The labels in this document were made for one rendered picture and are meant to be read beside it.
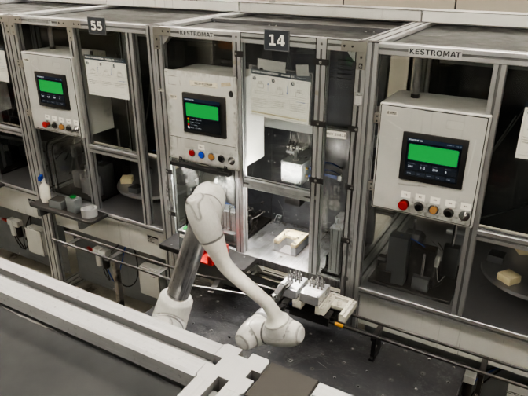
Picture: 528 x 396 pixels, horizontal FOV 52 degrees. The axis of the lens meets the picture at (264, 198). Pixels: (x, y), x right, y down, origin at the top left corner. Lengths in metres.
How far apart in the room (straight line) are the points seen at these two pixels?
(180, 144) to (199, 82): 0.36
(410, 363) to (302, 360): 0.48
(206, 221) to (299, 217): 1.16
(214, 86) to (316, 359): 1.34
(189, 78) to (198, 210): 0.86
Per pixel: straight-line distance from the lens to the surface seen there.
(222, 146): 2.66
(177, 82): 2.73
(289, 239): 2.90
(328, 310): 2.58
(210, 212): 2.03
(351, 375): 2.48
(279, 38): 2.39
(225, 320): 2.76
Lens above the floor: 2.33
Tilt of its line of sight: 24 degrees down
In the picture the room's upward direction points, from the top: straight up
